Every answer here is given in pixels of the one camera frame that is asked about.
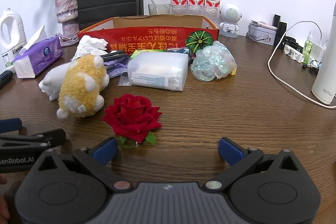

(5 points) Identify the red artificial rose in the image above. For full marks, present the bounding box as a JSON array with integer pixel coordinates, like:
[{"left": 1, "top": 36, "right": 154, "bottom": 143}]
[{"left": 102, "top": 94, "right": 162, "bottom": 148}]

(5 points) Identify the yellow white plush toy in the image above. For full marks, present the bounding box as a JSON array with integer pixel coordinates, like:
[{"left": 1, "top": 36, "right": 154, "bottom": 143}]
[{"left": 39, "top": 54, "right": 109, "bottom": 119}]

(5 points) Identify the small clear zip bag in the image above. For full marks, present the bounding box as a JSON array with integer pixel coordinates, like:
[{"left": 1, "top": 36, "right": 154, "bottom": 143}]
[{"left": 118, "top": 72, "right": 131, "bottom": 86}]

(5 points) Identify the purple cloth pouch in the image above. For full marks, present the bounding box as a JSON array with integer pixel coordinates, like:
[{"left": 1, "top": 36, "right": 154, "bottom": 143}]
[{"left": 104, "top": 54, "right": 130, "bottom": 79}]

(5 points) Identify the iridescent plastic bag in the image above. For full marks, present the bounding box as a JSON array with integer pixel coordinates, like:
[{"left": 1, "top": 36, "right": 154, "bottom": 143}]
[{"left": 191, "top": 41, "right": 238, "bottom": 82}]

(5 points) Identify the green yellow snack packet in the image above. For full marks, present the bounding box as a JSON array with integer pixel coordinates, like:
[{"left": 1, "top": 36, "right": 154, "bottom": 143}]
[{"left": 130, "top": 50, "right": 147, "bottom": 59}]

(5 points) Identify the translucent cotton swab box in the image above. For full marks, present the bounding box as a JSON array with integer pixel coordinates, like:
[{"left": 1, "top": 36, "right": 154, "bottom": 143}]
[{"left": 127, "top": 52, "right": 189, "bottom": 92}]

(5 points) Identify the white tissue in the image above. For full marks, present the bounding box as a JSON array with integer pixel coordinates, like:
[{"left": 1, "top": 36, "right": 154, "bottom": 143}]
[{"left": 72, "top": 35, "right": 108, "bottom": 61}]

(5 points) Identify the blue snack packet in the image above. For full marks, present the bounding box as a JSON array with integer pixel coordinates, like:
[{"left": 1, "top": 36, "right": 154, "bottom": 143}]
[{"left": 166, "top": 47, "right": 190, "bottom": 55}]

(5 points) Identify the black remote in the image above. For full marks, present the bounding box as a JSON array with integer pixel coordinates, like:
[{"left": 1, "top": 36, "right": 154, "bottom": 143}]
[{"left": 0, "top": 71, "right": 13, "bottom": 89}]

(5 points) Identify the purple tissue pack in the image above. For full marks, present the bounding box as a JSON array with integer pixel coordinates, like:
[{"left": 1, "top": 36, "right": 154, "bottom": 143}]
[{"left": 14, "top": 25, "right": 63, "bottom": 79}]

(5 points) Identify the white detergent jug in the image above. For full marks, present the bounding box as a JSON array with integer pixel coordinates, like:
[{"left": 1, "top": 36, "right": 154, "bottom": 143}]
[{"left": 1, "top": 8, "right": 27, "bottom": 73}]

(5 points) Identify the white thermos bottle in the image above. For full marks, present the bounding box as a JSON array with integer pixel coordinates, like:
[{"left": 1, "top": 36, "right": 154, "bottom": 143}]
[{"left": 311, "top": 9, "right": 336, "bottom": 105}]

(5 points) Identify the white power strip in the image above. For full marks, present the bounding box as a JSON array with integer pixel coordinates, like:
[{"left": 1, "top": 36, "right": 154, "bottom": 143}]
[{"left": 283, "top": 44, "right": 304, "bottom": 64}]

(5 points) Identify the small tin box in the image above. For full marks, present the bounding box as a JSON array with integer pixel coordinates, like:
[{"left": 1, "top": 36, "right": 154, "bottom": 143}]
[{"left": 246, "top": 20, "right": 277, "bottom": 46}]

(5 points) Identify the red orange cardboard box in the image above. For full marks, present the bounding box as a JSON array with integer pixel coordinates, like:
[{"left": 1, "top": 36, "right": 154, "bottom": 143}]
[{"left": 78, "top": 15, "right": 219, "bottom": 55}]

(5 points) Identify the green spray bottle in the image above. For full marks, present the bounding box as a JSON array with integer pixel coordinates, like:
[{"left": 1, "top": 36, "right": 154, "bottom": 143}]
[{"left": 302, "top": 30, "right": 313, "bottom": 64}]

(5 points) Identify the mottled purple vase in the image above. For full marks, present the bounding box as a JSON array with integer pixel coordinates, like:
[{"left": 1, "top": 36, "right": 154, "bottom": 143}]
[{"left": 55, "top": 0, "right": 79, "bottom": 39}]

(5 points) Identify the black box pair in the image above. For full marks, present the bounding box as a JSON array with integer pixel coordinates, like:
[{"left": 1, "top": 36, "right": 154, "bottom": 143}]
[{"left": 272, "top": 14, "right": 287, "bottom": 46}]

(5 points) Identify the white astronaut speaker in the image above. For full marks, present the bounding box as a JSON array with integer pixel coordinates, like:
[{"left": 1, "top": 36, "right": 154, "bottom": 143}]
[{"left": 219, "top": 5, "right": 242, "bottom": 38}]

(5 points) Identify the glass cup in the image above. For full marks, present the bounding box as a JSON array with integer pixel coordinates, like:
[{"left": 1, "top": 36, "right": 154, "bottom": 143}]
[{"left": 148, "top": 4, "right": 171, "bottom": 15}]

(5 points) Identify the right water bottle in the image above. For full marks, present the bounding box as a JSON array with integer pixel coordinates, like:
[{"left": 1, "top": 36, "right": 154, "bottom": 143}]
[{"left": 205, "top": 0, "right": 221, "bottom": 24}]

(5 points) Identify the glass straw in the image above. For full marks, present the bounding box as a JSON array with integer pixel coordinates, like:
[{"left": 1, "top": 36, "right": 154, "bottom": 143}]
[{"left": 150, "top": 0, "right": 159, "bottom": 15}]

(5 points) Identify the lilac rope cord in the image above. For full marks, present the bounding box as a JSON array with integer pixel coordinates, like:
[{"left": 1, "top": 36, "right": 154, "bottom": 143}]
[{"left": 55, "top": 33, "right": 79, "bottom": 47}]

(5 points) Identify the white charging cable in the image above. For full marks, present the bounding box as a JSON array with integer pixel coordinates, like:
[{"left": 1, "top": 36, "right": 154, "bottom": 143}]
[{"left": 267, "top": 20, "right": 336, "bottom": 110}]

